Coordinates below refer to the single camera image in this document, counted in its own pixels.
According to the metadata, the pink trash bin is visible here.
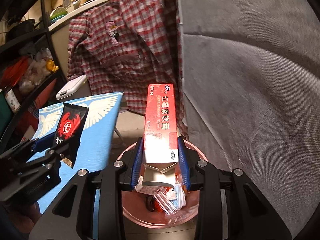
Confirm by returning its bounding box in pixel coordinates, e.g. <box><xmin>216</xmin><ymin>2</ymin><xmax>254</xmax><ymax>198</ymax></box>
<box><xmin>117</xmin><ymin>141</ymin><xmax>207</xmax><ymax>229</ymax></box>

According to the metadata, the black metal shelf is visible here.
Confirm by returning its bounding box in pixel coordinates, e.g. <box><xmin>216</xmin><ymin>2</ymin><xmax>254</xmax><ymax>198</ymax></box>
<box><xmin>1</xmin><ymin>0</ymin><xmax>67</xmax><ymax>152</ymax></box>

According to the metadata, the white lidded bin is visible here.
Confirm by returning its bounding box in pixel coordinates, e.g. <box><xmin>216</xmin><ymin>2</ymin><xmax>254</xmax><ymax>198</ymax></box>
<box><xmin>56</xmin><ymin>75</ymin><xmax>87</xmax><ymax>100</ymax></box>

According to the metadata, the white bag of food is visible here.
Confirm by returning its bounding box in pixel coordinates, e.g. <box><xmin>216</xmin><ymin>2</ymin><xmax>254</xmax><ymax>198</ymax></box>
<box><xmin>18</xmin><ymin>48</ymin><xmax>52</xmax><ymax>95</ymax></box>

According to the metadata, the black crab glove packet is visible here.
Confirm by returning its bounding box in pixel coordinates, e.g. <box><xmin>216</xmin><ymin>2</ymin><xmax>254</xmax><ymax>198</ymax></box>
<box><xmin>53</xmin><ymin>103</ymin><xmax>89</xmax><ymax>168</ymax></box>

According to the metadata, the red plastic bag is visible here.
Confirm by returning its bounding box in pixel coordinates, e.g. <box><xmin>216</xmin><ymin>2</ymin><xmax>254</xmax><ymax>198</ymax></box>
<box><xmin>145</xmin><ymin>196</ymin><xmax>164</xmax><ymax>212</ymax></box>

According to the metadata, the person's left hand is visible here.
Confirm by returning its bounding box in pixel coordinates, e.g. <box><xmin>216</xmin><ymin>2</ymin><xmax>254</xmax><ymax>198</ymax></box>
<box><xmin>9</xmin><ymin>202</ymin><xmax>42</xmax><ymax>238</ymax></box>

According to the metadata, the white plastic straws bundle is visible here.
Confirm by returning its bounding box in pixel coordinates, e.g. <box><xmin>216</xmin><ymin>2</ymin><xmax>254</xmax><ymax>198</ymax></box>
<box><xmin>153</xmin><ymin>182</ymin><xmax>186</xmax><ymax>216</ymax></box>

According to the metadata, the red cardboard box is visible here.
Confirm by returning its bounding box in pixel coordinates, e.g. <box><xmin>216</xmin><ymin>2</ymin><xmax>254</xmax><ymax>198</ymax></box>
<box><xmin>15</xmin><ymin>79</ymin><xmax>56</xmax><ymax>142</ymax></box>

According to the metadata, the green storage box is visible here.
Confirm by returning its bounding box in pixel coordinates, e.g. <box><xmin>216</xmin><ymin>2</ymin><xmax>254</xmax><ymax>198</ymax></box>
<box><xmin>0</xmin><ymin>90</ymin><xmax>11</xmax><ymax>133</ymax></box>

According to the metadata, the red ointment box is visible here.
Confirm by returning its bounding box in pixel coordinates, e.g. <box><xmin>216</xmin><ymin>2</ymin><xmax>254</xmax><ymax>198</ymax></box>
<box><xmin>136</xmin><ymin>83</ymin><xmax>179</xmax><ymax>195</ymax></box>

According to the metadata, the labelled sauce jar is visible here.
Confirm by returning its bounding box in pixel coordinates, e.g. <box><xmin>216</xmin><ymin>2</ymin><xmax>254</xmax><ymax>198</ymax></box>
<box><xmin>4</xmin><ymin>87</ymin><xmax>20</xmax><ymax>113</ymax></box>

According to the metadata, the clear plastic wrap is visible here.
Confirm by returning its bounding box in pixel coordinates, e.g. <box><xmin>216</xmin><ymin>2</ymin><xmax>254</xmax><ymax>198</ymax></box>
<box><xmin>164</xmin><ymin>210</ymin><xmax>197</xmax><ymax>224</ymax></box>

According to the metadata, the blue winged table cloth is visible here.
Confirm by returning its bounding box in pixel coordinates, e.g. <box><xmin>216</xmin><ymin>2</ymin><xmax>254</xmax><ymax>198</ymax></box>
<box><xmin>32</xmin><ymin>92</ymin><xmax>124</xmax><ymax>239</ymax></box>

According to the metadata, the red plaid shirt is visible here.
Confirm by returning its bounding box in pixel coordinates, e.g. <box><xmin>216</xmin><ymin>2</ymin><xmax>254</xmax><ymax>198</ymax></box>
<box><xmin>67</xmin><ymin>0</ymin><xmax>188</xmax><ymax>136</ymax></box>

